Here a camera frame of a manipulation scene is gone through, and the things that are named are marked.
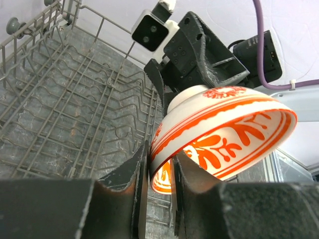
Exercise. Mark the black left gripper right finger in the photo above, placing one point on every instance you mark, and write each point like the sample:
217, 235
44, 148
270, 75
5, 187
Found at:
207, 208

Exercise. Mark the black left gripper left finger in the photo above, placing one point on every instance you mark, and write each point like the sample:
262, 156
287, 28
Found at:
112, 207

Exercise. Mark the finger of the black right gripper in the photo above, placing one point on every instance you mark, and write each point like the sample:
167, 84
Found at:
153, 73
206, 55

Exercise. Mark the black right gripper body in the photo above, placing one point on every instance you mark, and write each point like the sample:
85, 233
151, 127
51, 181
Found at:
171, 74

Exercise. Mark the white red patterned bowl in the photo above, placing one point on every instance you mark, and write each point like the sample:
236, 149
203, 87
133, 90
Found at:
224, 130

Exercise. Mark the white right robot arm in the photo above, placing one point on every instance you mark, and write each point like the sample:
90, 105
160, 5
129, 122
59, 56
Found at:
305, 101

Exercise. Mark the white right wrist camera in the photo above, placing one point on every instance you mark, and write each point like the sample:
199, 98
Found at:
154, 29

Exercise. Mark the grey wire dish rack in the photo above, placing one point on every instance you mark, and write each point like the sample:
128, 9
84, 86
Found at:
74, 99

